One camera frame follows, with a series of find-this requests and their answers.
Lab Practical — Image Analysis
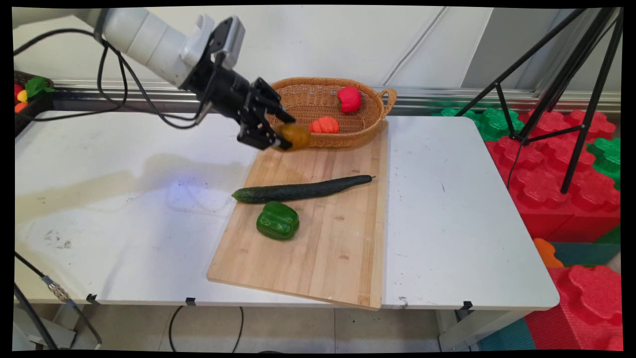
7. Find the brown wicker basket with handles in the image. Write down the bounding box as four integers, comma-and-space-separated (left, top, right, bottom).
266, 77, 397, 149

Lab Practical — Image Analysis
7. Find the red toy bell pepper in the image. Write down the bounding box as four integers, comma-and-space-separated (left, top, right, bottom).
337, 86, 362, 114

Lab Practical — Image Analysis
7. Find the large red foam block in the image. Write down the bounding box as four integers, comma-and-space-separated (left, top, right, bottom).
484, 109, 621, 243

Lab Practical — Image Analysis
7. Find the brown toy potato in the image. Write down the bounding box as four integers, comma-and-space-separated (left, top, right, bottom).
274, 123, 313, 151

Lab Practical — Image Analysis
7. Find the wooden cutting board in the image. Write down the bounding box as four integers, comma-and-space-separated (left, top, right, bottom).
206, 119, 389, 311

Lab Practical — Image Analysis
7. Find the teal foam floor mat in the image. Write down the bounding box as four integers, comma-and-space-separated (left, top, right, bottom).
477, 317, 538, 352

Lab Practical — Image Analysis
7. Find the long dark green cucumber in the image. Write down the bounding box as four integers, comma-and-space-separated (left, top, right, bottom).
232, 175, 376, 204

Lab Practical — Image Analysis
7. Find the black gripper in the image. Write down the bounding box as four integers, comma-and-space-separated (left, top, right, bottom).
181, 59, 297, 152

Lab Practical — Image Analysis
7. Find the black tripod stand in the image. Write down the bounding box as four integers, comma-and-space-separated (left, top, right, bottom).
455, 7, 624, 194

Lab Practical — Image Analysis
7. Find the white table leg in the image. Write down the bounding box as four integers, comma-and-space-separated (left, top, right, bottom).
437, 309, 528, 352

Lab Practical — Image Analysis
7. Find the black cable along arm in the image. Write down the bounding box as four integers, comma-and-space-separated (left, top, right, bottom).
14, 28, 215, 130

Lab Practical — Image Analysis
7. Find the orange toy pumpkin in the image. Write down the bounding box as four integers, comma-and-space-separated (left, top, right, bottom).
309, 116, 340, 134

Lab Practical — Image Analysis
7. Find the aluminium wall rail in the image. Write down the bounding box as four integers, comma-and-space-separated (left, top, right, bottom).
50, 79, 622, 116

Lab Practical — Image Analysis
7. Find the thick cable with metal connector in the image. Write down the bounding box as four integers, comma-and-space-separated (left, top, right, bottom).
14, 251, 103, 350

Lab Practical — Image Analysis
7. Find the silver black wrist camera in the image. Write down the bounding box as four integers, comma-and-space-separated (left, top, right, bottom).
213, 16, 247, 71

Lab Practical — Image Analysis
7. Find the green toy bell pepper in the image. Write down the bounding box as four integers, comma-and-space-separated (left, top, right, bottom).
256, 201, 300, 242

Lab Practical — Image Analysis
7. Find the small green toy vegetable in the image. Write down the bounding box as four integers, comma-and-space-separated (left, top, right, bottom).
25, 76, 56, 98

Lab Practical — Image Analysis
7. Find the orange foam piece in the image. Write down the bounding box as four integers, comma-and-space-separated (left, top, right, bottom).
533, 238, 565, 269

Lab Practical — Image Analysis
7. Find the green foam block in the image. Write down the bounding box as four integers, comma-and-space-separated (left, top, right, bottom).
431, 106, 525, 142
586, 137, 622, 190

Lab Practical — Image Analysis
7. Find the black cable under table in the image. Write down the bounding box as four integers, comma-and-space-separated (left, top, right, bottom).
168, 306, 244, 353

